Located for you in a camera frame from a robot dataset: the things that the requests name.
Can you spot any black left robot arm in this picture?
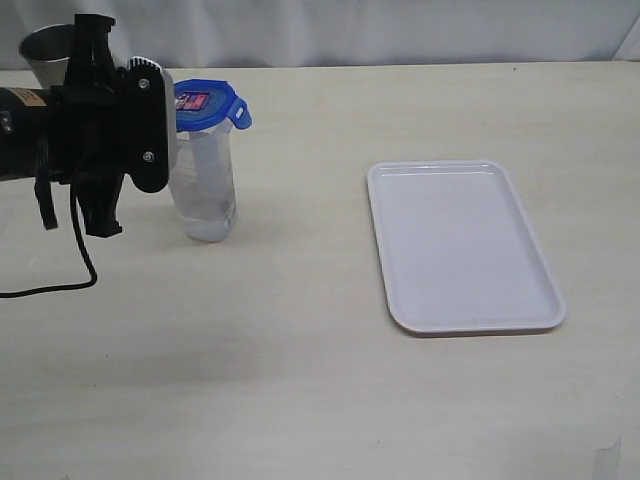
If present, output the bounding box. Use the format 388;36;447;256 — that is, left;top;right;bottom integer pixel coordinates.
1;14;126;238

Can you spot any clear plastic tall container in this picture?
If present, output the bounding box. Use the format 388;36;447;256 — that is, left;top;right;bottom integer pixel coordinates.
169;121;237;243

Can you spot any white rectangular plastic tray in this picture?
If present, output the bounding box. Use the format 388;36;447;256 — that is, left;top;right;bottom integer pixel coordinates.
366;160;567;336

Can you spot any stainless steel cup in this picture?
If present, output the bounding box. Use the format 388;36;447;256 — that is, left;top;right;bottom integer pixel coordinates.
18;24;75;89

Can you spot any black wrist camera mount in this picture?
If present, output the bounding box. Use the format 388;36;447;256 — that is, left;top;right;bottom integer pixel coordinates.
121;56;177;193

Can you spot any white backdrop curtain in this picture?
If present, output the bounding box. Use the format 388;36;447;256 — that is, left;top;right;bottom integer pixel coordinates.
1;1;639;70

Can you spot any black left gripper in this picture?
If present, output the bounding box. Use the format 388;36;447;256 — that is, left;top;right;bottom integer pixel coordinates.
47;13;127;238

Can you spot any blue snap-lock container lid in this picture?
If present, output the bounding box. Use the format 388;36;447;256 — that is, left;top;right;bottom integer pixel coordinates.
174;79;253;132

